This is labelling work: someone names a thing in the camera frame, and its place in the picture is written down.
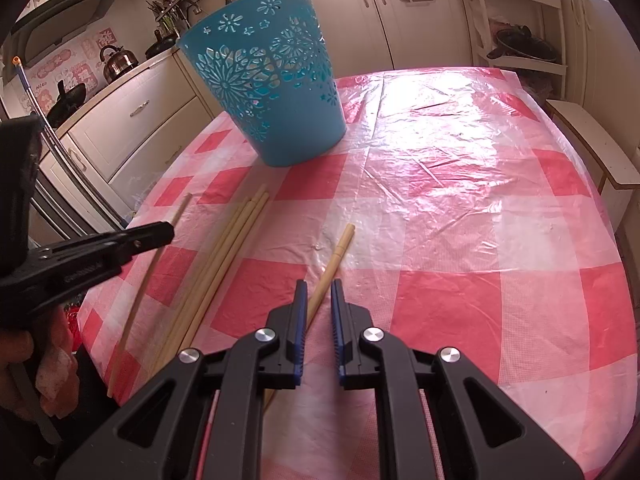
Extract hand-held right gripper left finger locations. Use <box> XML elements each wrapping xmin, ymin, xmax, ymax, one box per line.
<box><xmin>54</xmin><ymin>280</ymin><xmax>308</xmax><ymax>480</ymax></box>

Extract cream sink cabinets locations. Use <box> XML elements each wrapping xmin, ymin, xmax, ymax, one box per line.
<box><xmin>270</xmin><ymin>0</ymin><xmax>476</xmax><ymax>73</ymax></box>

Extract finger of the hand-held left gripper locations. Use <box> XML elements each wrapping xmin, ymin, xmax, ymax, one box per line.
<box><xmin>30</xmin><ymin>222</ymin><xmax>175</xmax><ymax>303</ymax></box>

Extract thin wooden chopstick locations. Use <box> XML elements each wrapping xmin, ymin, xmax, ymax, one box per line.
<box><xmin>106</xmin><ymin>192</ymin><xmax>194</xmax><ymax>398</ymax></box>

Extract black frying pan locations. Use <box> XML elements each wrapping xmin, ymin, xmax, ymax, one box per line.
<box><xmin>145</xmin><ymin>30</ymin><xmax>178</xmax><ymax>60</ymax></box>

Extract dark wok with lid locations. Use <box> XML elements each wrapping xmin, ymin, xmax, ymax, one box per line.
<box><xmin>487</xmin><ymin>25</ymin><xmax>558</xmax><ymax>63</ymax></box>

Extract pink wall stickers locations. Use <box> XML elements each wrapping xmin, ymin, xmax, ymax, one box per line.
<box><xmin>25</xmin><ymin>27</ymin><xmax>113</xmax><ymax>111</ymax></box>

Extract range hood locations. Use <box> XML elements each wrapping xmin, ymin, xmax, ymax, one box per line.
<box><xmin>0</xmin><ymin>0</ymin><xmax>136</xmax><ymax>81</ymax></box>

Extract wooden stool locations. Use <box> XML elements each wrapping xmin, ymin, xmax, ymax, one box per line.
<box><xmin>545</xmin><ymin>99</ymin><xmax>640</xmax><ymax>191</ymax></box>

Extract metal mop handle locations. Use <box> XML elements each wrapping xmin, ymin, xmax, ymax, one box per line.
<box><xmin>12</xmin><ymin>57</ymin><xmax>126</xmax><ymax>231</ymax></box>

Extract cream drawer cabinet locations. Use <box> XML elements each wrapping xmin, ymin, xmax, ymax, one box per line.
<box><xmin>37</xmin><ymin>52</ymin><xmax>221</xmax><ymax>241</ymax></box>

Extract metal kettle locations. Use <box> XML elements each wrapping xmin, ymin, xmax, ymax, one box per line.
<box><xmin>102</xmin><ymin>45</ymin><xmax>140</xmax><ymax>83</ymax></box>

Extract person's left hand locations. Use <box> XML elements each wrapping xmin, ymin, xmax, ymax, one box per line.
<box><xmin>0</xmin><ymin>305</ymin><xmax>78</xmax><ymax>411</ymax></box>

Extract pink checkered plastic tablecloth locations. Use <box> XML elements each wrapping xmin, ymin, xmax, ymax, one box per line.
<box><xmin>75</xmin><ymin>66</ymin><xmax>626</xmax><ymax>480</ymax></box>

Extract black wok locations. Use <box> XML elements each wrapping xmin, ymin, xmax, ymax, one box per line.
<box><xmin>47</xmin><ymin>80</ymin><xmax>87</xmax><ymax>128</ymax></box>

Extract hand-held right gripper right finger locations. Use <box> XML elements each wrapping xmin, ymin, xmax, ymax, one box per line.
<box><xmin>330</xmin><ymin>280</ymin><xmax>586</xmax><ymax>480</ymax></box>

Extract cream side cabinets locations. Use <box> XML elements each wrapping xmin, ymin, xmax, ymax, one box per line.
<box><xmin>555</xmin><ymin>0</ymin><xmax>640</xmax><ymax>126</ymax></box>

